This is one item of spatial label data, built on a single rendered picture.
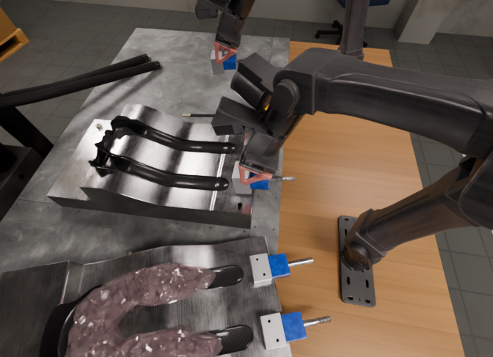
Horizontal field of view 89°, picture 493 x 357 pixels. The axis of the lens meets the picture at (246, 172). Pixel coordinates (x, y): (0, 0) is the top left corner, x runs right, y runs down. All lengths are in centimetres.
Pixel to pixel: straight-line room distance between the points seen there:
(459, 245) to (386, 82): 163
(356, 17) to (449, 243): 139
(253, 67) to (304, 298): 47
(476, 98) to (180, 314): 50
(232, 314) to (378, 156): 59
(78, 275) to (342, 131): 78
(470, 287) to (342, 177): 120
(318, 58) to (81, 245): 65
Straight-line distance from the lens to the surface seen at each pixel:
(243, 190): 55
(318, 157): 77
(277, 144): 44
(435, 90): 31
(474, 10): 362
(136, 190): 61
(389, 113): 32
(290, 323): 53
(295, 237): 64
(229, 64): 84
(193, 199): 59
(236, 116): 42
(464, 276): 182
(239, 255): 56
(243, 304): 54
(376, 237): 49
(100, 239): 72
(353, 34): 87
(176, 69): 109
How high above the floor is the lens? 140
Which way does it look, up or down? 57 degrees down
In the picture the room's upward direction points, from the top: straight up
